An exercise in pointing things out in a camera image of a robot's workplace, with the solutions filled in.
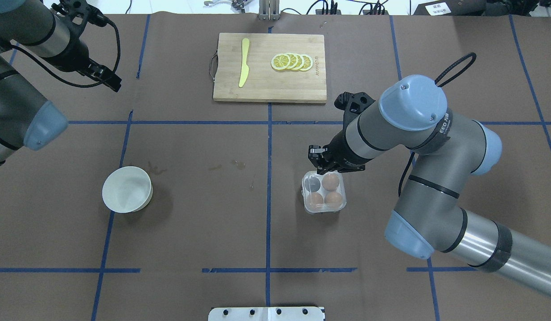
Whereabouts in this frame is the brown egg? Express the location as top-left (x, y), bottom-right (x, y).
top-left (324, 191), bottom-right (344, 209)
top-left (321, 173), bottom-right (340, 191)
top-left (306, 192), bottom-right (325, 210)

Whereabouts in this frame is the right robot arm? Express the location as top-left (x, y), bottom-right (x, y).
top-left (308, 74), bottom-right (551, 297)

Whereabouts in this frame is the lemon slice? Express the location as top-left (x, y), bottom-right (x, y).
top-left (286, 53), bottom-right (296, 70)
top-left (292, 53), bottom-right (304, 70)
top-left (270, 53), bottom-right (292, 70)
top-left (299, 54), bottom-right (313, 72)

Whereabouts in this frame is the brown egg back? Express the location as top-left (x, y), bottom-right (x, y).
top-left (324, 191), bottom-right (344, 209)

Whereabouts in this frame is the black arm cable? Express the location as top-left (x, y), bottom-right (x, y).
top-left (8, 9), bottom-right (122, 88)

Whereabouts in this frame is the clear plastic egg box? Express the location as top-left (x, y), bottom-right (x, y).
top-left (301, 171), bottom-right (347, 214)

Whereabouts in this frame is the yellow plastic knife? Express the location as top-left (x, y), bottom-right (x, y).
top-left (238, 38), bottom-right (251, 88)

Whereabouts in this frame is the white bowl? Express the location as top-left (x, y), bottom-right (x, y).
top-left (102, 166), bottom-right (153, 214)

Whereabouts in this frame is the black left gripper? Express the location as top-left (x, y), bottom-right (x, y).
top-left (82, 60), bottom-right (121, 93)

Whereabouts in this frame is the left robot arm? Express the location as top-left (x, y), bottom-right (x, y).
top-left (0, 0), bottom-right (121, 166)

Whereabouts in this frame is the brown egg front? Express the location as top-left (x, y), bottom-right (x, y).
top-left (306, 192), bottom-right (325, 210)

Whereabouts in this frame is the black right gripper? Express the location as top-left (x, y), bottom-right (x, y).
top-left (308, 138), bottom-right (367, 175)

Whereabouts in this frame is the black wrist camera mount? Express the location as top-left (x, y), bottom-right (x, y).
top-left (334, 92), bottom-right (376, 130)

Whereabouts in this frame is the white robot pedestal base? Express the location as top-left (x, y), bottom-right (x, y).
top-left (208, 306), bottom-right (326, 321)

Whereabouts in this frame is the bamboo cutting board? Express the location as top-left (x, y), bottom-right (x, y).
top-left (213, 33), bottom-right (327, 104)

